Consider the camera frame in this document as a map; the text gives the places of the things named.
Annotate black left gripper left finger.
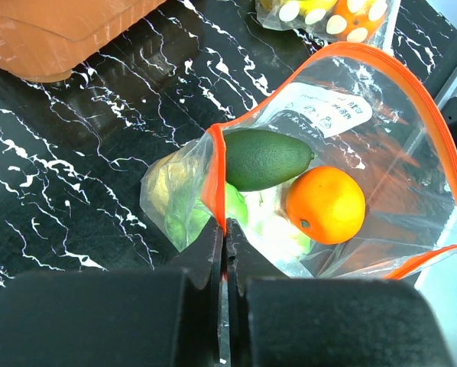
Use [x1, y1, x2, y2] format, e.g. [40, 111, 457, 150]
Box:
[0, 219, 224, 366]

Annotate dark green fake avocado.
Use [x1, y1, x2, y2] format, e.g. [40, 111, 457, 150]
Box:
[224, 129, 315, 192]

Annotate orange plastic basket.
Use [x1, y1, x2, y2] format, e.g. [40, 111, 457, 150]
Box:
[0, 0, 161, 83]

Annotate clear orange-zip bag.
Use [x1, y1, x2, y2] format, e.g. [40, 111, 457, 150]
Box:
[140, 42, 457, 279]

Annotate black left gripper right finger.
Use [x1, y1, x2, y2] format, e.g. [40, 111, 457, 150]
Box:
[225, 219, 453, 366]

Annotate orange fake orange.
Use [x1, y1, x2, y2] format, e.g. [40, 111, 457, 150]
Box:
[284, 166, 366, 245]

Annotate yellow fake lemon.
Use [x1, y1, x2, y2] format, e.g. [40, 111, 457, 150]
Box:
[144, 151, 199, 214]

